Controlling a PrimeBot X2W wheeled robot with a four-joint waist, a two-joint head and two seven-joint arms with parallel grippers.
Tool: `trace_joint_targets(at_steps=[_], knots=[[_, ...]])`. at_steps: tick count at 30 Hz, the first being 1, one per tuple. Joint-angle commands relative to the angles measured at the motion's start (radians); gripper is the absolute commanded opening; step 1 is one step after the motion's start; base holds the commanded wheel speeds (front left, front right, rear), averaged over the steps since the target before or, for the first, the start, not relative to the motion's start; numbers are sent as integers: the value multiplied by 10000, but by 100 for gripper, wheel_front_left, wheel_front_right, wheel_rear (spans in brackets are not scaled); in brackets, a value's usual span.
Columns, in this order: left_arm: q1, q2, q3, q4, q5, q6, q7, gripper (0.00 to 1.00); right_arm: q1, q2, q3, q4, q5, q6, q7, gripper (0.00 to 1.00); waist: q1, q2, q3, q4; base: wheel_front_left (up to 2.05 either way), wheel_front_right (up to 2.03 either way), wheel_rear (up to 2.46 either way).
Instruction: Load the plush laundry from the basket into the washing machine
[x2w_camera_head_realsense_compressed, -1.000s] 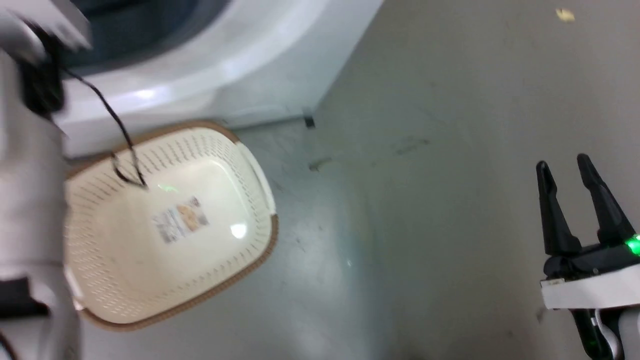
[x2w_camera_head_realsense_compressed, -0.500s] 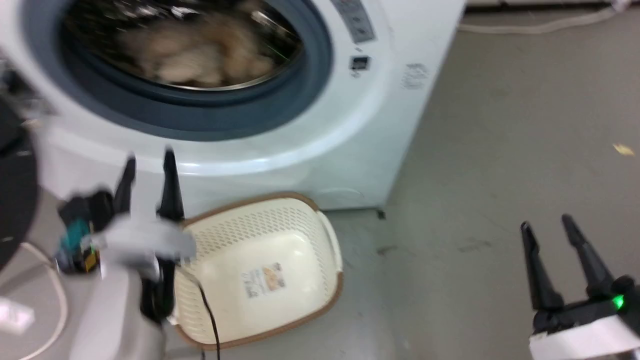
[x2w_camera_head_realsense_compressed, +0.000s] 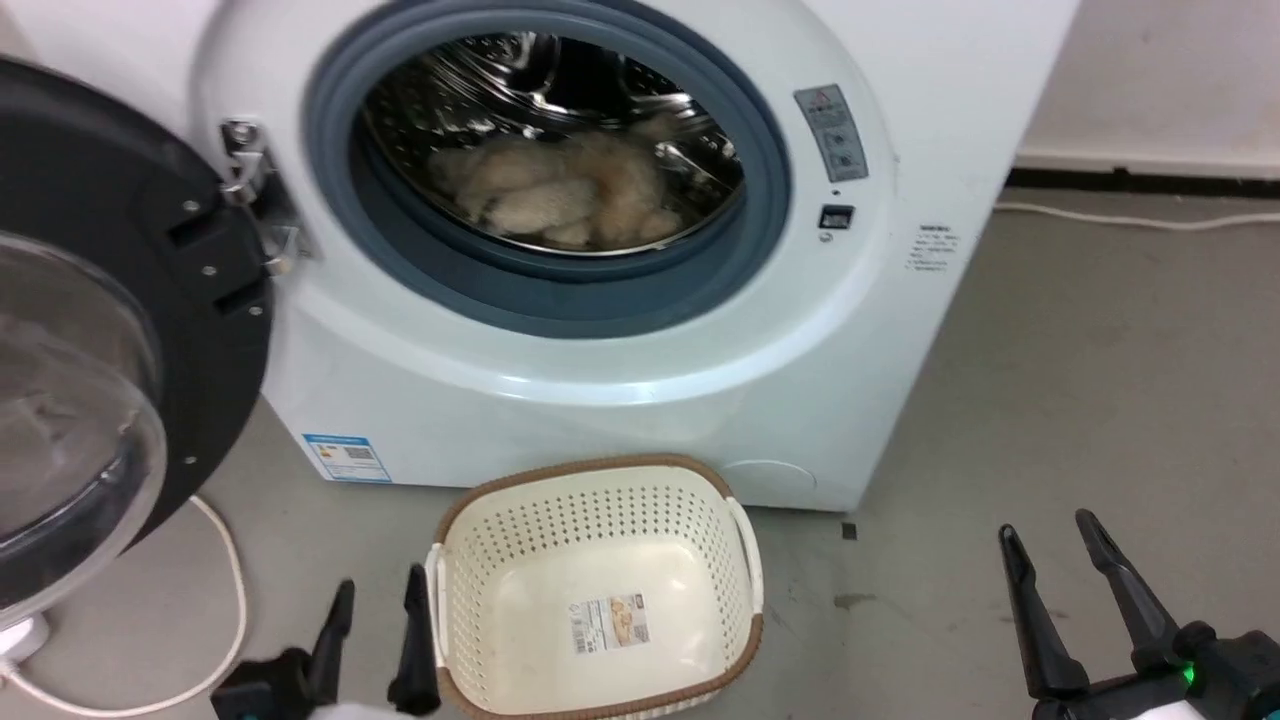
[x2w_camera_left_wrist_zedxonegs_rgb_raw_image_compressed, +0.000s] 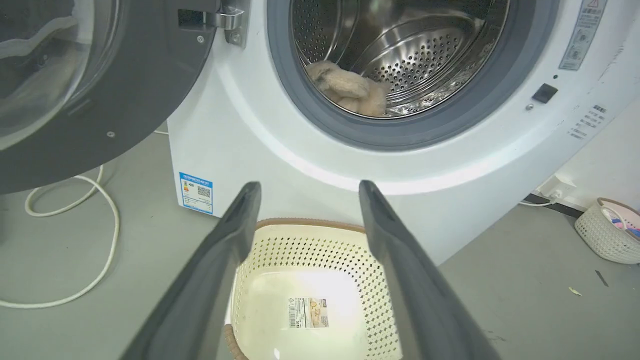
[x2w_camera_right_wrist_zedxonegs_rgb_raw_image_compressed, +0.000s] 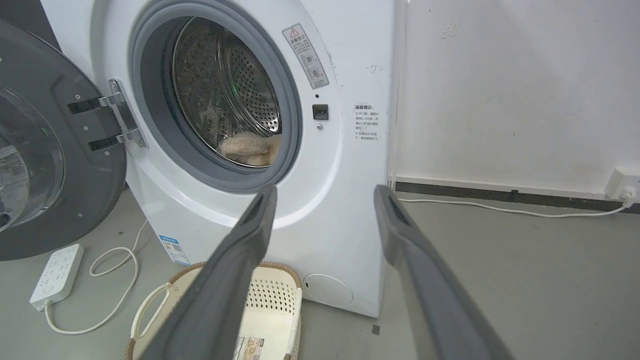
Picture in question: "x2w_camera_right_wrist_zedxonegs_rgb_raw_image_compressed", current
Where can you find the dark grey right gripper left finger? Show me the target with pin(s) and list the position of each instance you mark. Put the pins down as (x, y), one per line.
(220, 290)

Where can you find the white wall socket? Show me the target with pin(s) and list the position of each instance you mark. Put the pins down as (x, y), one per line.
(622, 182)

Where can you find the dark grey washing machine door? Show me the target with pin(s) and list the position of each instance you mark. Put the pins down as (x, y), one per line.
(45, 145)

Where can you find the beige towel in drum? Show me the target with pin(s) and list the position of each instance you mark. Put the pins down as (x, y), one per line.
(248, 150)

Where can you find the white plug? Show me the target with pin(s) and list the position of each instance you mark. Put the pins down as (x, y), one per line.
(630, 199)

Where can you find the white front-load washing machine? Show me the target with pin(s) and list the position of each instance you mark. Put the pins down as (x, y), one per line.
(330, 150)

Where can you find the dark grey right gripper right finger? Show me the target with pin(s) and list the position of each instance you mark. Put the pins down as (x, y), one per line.
(435, 295)

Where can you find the cream plastic laundry basket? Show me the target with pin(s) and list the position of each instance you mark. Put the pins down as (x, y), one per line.
(272, 312)

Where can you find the white power strip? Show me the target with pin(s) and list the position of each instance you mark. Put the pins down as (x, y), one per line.
(56, 275)

